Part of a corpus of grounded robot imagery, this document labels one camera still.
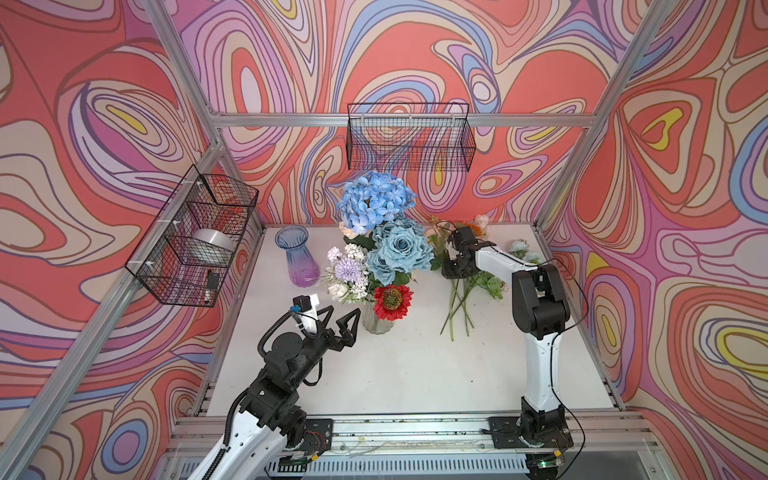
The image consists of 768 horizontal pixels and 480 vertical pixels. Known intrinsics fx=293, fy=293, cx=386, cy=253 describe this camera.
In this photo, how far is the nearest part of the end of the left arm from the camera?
1.78 feet

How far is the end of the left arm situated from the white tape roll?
28 cm

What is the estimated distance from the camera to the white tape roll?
2.32 ft
